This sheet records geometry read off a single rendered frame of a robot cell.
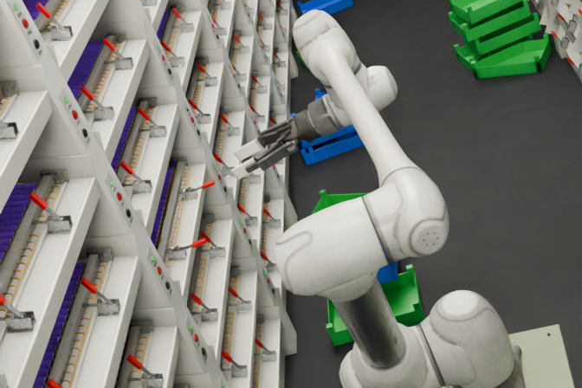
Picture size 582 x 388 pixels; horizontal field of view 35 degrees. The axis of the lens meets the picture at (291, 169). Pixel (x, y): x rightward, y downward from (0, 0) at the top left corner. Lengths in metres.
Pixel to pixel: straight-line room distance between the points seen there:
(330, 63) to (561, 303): 1.22
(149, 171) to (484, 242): 1.35
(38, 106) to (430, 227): 0.73
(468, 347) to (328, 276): 0.60
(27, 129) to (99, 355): 0.42
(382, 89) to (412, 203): 0.56
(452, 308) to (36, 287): 0.98
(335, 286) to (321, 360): 1.31
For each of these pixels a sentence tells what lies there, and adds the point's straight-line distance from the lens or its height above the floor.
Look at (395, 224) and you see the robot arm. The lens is 1.61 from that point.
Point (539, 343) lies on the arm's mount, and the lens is 2.39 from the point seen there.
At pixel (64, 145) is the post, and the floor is 1.24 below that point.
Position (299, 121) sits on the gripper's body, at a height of 0.95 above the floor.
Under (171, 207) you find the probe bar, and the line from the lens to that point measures 2.39.
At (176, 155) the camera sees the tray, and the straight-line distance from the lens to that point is 2.61.
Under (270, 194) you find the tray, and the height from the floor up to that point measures 0.19.
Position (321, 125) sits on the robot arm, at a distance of 2.15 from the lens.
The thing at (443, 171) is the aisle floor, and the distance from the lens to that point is 3.59.
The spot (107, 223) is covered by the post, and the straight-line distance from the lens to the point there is 1.90.
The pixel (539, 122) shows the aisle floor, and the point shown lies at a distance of 3.72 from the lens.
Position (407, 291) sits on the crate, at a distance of 3.06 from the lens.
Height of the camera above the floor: 1.89
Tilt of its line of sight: 28 degrees down
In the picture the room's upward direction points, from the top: 23 degrees counter-clockwise
